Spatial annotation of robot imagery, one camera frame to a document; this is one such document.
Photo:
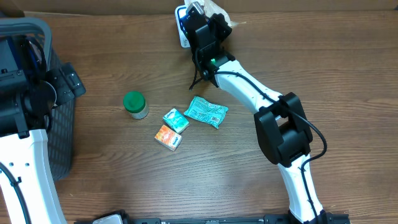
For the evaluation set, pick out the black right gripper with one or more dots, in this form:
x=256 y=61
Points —
x=216 y=22

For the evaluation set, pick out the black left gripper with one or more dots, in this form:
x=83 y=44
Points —
x=69 y=91

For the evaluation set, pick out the green lid jar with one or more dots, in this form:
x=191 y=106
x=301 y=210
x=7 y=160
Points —
x=135 y=103

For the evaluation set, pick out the teal packet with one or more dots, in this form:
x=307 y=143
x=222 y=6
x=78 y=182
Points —
x=206 y=112

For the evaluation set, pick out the Kleenex tissue pack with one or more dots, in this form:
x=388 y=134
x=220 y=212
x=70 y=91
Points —
x=176 y=121

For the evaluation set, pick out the orange tissue pack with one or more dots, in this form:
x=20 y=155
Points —
x=168 y=138

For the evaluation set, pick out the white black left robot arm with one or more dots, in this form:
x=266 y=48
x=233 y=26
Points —
x=30 y=91

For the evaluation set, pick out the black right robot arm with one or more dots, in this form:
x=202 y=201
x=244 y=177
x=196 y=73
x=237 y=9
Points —
x=283 y=132

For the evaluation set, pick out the white barcode scanner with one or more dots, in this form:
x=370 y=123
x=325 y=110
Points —
x=180 y=12

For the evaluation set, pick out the grey plastic mesh basket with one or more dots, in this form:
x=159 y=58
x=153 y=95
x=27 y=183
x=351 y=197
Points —
x=61 y=134

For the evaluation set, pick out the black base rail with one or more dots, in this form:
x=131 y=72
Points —
x=120 y=216

